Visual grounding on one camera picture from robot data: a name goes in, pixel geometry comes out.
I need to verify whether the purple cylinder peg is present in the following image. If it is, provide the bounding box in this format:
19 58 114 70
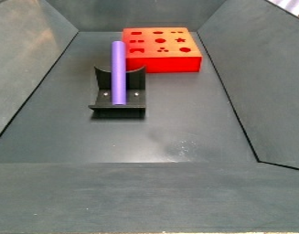
112 41 126 105

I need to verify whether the red foam shape-sorter block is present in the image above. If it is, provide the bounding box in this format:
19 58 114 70
122 27 204 73

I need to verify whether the black curved holder bracket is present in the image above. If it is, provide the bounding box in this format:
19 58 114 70
90 68 148 112

